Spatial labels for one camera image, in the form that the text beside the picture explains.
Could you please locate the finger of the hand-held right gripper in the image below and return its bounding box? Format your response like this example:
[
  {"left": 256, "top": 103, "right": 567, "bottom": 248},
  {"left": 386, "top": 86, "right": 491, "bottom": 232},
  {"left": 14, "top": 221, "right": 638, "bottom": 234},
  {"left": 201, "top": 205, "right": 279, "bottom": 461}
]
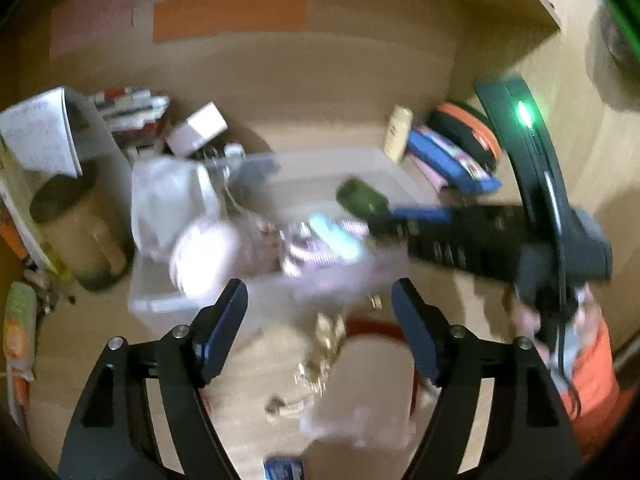
[
  {"left": 406, "top": 234, "right": 522, "bottom": 282},
  {"left": 369, "top": 204, "right": 522, "bottom": 237}
]

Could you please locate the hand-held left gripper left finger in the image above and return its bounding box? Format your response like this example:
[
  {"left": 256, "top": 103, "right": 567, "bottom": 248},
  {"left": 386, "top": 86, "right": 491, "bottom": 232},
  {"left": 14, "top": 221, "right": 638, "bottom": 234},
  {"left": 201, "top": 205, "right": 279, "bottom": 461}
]
[{"left": 59, "top": 278, "right": 249, "bottom": 480}]

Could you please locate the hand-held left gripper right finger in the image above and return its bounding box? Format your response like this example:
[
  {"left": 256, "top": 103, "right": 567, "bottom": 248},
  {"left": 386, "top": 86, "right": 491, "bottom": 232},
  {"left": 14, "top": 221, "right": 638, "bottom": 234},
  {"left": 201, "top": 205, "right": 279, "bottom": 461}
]
[{"left": 391, "top": 278, "right": 584, "bottom": 480}]

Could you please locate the dark green labelled bottle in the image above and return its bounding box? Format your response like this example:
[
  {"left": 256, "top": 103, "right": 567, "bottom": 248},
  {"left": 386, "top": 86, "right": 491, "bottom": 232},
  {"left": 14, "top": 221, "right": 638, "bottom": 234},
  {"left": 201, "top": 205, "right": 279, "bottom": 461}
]
[{"left": 335, "top": 177, "right": 392, "bottom": 219}]

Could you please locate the pink round case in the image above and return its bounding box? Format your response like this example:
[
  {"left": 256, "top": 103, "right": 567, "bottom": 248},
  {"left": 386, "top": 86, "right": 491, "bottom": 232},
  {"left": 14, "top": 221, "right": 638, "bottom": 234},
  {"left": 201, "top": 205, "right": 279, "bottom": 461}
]
[{"left": 168, "top": 219, "right": 244, "bottom": 296}]

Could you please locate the pink braided cord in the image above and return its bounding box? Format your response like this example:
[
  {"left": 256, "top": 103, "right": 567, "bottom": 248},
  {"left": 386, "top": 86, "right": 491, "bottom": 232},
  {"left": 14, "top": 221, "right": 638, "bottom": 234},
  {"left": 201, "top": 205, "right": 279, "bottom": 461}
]
[{"left": 278, "top": 219, "right": 372, "bottom": 282}]

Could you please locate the clear plastic storage box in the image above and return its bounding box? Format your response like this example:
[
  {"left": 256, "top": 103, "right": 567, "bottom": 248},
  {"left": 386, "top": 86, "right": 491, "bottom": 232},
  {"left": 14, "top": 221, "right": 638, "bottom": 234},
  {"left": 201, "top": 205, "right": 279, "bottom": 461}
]
[{"left": 127, "top": 147, "right": 437, "bottom": 332}]

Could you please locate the white cloth pouch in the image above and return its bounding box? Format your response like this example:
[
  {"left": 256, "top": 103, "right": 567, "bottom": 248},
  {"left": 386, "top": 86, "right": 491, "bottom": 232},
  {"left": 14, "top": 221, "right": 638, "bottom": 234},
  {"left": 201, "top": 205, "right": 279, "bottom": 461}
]
[{"left": 130, "top": 157, "right": 221, "bottom": 262}]

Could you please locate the wooden desktop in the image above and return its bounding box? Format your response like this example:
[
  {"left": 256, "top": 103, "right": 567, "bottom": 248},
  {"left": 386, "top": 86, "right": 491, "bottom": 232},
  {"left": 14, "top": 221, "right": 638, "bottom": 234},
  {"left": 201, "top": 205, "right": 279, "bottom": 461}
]
[{"left": 0, "top": 75, "right": 621, "bottom": 480}]

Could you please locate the person's right hand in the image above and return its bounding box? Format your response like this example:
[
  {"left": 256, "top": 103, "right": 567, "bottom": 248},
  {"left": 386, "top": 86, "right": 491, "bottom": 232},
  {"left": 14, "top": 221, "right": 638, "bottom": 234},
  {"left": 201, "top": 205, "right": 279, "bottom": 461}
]
[{"left": 510, "top": 285, "right": 604, "bottom": 367}]

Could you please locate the pink flat case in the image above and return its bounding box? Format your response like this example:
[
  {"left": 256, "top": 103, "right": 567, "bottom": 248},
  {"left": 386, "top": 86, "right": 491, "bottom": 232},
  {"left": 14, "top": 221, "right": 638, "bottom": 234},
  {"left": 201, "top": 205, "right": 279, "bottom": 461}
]
[{"left": 414, "top": 156, "right": 452, "bottom": 194}]

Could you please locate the blue pencil pouch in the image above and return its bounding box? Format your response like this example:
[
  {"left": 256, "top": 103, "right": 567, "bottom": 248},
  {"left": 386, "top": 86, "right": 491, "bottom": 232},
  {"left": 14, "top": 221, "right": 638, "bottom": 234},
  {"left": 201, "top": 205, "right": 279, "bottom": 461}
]
[{"left": 405, "top": 124, "right": 503, "bottom": 195}]

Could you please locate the small cream lotion bottle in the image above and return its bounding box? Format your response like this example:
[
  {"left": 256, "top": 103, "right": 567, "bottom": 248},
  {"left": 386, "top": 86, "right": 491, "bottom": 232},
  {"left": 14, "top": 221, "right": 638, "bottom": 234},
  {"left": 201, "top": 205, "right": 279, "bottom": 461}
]
[{"left": 383, "top": 104, "right": 415, "bottom": 164}]

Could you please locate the clear plastic bag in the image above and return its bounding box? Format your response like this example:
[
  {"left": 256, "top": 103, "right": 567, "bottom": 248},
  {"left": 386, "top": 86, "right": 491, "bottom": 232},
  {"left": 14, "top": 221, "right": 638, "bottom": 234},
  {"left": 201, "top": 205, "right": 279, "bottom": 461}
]
[{"left": 299, "top": 350, "right": 417, "bottom": 452}]

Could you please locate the black and orange round case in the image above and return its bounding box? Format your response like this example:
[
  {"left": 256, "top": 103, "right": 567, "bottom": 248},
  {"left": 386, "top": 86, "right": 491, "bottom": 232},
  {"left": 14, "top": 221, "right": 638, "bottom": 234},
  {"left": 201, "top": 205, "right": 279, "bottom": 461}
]
[{"left": 430, "top": 101, "right": 503, "bottom": 177}]

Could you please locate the blue packet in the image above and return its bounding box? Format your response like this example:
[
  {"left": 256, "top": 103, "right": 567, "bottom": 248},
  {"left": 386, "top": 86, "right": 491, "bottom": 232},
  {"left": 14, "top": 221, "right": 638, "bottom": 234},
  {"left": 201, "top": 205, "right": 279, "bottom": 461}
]
[{"left": 263, "top": 454, "right": 306, "bottom": 480}]

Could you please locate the dark clip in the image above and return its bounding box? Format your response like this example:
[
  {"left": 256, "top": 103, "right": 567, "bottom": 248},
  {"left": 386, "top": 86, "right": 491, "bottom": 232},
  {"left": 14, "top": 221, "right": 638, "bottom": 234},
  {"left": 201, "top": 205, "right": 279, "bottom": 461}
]
[{"left": 234, "top": 159, "right": 279, "bottom": 202}]

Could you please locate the brown mug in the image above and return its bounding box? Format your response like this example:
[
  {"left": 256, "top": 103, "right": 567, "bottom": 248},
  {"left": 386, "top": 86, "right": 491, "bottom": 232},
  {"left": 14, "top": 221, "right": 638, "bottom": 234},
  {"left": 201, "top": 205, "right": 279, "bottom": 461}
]
[{"left": 29, "top": 174, "right": 129, "bottom": 292}]

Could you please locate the orange-green squeeze bottle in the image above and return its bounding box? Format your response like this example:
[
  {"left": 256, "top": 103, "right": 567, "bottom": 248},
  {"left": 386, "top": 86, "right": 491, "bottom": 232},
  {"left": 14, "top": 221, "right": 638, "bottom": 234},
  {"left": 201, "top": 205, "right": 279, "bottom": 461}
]
[{"left": 2, "top": 281, "right": 39, "bottom": 382}]

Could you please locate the pink and white box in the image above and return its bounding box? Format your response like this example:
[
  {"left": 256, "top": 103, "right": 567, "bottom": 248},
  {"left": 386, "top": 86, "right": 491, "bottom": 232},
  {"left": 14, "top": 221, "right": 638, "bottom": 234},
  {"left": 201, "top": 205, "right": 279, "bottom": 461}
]
[{"left": 165, "top": 101, "right": 229, "bottom": 157}]

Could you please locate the orange pen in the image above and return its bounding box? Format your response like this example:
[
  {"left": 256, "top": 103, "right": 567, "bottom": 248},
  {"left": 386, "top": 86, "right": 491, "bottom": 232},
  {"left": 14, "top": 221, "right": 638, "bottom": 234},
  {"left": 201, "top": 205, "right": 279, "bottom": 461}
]
[{"left": 9, "top": 374, "right": 32, "bottom": 413}]

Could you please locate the orange snack box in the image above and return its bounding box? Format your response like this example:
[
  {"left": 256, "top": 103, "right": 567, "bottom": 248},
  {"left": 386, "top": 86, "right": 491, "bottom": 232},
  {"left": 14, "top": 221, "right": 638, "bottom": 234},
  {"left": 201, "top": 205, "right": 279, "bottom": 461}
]
[{"left": 0, "top": 207, "right": 27, "bottom": 262}]

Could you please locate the stack of small books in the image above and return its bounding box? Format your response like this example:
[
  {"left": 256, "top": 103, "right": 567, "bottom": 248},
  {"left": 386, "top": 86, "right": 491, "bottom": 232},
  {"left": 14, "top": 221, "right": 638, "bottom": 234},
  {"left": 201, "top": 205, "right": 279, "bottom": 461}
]
[{"left": 89, "top": 87, "right": 172, "bottom": 157}]

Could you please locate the white printed paper sheet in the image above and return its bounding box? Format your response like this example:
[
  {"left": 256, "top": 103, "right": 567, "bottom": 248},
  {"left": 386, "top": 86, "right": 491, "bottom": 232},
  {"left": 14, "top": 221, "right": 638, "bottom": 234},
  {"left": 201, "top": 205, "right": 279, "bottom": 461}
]
[{"left": 0, "top": 87, "right": 84, "bottom": 179}]

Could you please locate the orange paper note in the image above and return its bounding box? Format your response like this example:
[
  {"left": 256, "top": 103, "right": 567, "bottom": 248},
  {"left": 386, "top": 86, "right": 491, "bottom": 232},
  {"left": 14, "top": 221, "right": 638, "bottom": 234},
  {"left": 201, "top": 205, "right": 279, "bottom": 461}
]
[{"left": 152, "top": 0, "right": 309, "bottom": 44}]

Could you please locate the pink paper note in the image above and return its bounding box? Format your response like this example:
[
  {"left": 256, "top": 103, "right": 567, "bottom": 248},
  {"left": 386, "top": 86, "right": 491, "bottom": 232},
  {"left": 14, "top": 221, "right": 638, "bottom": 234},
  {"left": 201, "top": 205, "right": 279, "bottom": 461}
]
[{"left": 49, "top": 0, "right": 144, "bottom": 59}]

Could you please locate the red strap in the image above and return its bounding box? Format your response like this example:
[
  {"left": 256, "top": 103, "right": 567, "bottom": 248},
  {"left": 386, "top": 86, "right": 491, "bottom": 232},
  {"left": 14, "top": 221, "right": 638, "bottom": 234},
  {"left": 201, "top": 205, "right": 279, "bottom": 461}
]
[{"left": 344, "top": 316, "right": 432, "bottom": 412}]

